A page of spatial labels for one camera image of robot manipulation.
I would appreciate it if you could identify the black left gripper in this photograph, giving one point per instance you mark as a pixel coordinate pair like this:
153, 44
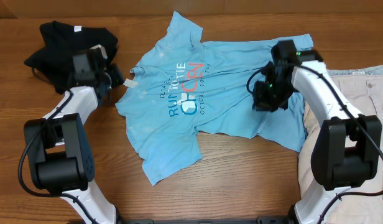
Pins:
114, 74

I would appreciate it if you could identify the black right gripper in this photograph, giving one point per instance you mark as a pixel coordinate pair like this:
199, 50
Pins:
265, 101

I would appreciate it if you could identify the light blue printed t-shirt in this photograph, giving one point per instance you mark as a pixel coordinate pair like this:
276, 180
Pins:
184, 86

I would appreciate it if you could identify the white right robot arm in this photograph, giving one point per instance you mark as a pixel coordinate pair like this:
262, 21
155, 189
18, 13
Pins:
347, 150

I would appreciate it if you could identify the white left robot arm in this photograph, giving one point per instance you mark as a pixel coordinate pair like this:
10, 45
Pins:
57, 160

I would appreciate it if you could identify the black folded t-shirt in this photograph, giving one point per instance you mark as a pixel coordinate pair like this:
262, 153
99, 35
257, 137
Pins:
62, 41

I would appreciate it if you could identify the beige shorts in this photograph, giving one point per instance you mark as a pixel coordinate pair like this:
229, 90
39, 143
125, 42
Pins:
364, 89

